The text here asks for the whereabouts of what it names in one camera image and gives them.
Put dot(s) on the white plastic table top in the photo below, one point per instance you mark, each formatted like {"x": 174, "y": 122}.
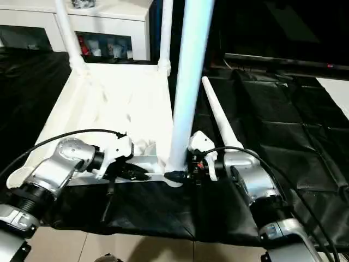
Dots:
{"x": 120, "y": 98}

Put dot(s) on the white plastic table leg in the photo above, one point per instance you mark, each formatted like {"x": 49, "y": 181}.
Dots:
{"x": 191, "y": 65}
{"x": 218, "y": 109}
{"x": 68, "y": 33}
{"x": 165, "y": 33}

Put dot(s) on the white cabinet with glass doors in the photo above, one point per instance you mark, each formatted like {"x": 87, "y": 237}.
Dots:
{"x": 32, "y": 16}

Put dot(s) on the black plastic mat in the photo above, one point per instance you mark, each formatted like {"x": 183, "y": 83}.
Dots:
{"x": 283, "y": 136}

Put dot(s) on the flat white board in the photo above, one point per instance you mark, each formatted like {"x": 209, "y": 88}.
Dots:
{"x": 338, "y": 93}

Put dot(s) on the large black screen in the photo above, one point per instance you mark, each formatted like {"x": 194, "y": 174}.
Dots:
{"x": 278, "y": 30}

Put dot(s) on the grey left robot foot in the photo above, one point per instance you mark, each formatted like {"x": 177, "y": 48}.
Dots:
{"x": 108, "y": 258}

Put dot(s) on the dark object on cabinet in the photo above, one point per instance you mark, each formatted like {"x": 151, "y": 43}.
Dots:
{"x": 83, "y": 3}

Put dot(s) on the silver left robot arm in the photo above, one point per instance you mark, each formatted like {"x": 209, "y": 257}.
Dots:
{"x": 54, "y": 164}

